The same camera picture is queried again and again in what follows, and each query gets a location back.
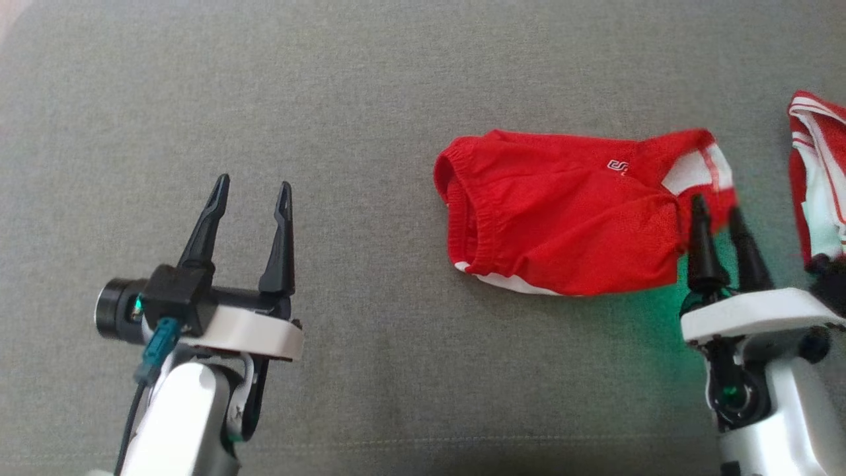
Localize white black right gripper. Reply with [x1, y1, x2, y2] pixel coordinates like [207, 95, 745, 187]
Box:
[679, 193, 846, 346]

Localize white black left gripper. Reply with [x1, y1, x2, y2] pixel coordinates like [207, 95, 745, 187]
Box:
[94, 173, 305, 362]

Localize red and white sports jersey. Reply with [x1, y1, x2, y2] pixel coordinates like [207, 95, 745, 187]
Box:
[787, 90, 846, 270]

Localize red shorts with white stripe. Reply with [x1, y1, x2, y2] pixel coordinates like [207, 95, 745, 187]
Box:
[433, 128, 739, 298]

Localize grey fabric sofa seat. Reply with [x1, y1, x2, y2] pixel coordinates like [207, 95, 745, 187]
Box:
[0, 0, 846, 476]

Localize teal cable connector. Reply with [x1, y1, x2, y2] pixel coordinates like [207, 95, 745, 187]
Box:
[134, 316, 182, 387]

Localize thin black cable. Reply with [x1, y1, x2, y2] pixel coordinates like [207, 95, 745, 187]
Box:
[114, 382, 147, 476]

